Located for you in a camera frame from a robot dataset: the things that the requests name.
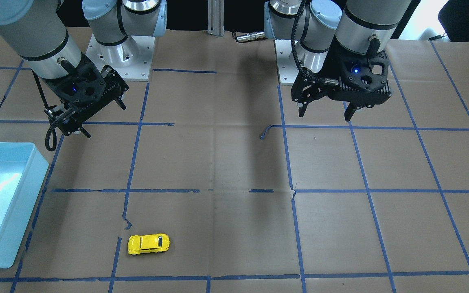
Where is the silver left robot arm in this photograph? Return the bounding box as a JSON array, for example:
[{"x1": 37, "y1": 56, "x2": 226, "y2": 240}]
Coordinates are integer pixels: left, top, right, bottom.
[{"x1": 264, "y1": 0, "x2": 410, "y2": 122}]

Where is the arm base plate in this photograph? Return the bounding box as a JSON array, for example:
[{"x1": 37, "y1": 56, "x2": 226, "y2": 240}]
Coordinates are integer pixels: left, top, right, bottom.
[
  {"x1": 85, "y1": 35, "x2": 157, "y2": 82},
  {"x1": 275, "y1": 39, "x2": 340, "y2": 87}
]

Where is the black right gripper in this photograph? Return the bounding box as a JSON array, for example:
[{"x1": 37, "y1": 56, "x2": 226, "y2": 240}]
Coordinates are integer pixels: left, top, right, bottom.
[{"x1": 44, "y1": 55, "x2": 129, "y2": 138}]

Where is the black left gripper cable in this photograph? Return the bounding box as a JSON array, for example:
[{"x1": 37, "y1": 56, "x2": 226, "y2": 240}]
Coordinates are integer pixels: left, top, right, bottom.
[{"x1": 291, "y1": 0, "x2": 339, "y2": 86}]

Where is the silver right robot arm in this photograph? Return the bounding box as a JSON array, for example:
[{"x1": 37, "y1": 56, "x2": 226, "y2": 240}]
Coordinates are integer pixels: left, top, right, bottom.
[{"x1": 0, "y1": 0, "x2": 168, "y2": 137}]

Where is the aluminium frame post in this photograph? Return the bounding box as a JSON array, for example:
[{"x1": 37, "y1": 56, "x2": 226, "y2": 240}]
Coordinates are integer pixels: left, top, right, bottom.
[{"x1": 207, "y1": 0, "x2": 225, "y2": 38}]

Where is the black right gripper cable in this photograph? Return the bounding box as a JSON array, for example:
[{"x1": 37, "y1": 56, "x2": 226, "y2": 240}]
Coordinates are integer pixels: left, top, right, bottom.
[{"x1": 31, "y1": 69, "x2": 78, "y2": 152}]

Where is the silver cable connector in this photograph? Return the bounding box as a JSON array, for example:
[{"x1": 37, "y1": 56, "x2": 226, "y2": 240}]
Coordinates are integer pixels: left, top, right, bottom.
[{"x1": 232, "y1": 31, "x2": 266, "y2": 44}]

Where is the brown paper table cover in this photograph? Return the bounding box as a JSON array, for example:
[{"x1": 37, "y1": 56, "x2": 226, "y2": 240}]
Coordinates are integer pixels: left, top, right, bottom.
[{"x1": 0, "y1": 31, "x2": 469, "y2": 293}]

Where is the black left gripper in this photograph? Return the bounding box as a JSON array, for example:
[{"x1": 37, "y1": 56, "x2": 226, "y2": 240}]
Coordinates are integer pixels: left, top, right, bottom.
[{"x1": 291, "y1": 39, "x2": 392, "y2": 122}]

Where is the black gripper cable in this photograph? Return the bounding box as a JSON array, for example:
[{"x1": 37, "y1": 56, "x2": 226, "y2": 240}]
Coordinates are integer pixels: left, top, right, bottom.
[
  {"x1": 31, "y1": 69, "x2": 78, "y2": 152},
  {"x1": 291, "y1": 0, "x2": 339, "y2": 86}
]

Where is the light blue plastic bin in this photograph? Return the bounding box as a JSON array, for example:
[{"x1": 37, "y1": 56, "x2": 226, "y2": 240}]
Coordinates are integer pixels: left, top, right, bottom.
[{"x1": 0, "y1": 142, "x2": 49, "y2": 269}]

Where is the yellow toy beetle car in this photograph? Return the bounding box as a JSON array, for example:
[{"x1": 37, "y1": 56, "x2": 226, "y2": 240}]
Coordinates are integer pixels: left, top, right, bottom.
[{"x1": 128, "y1": 233, "x2": 171, "y2": 255}]

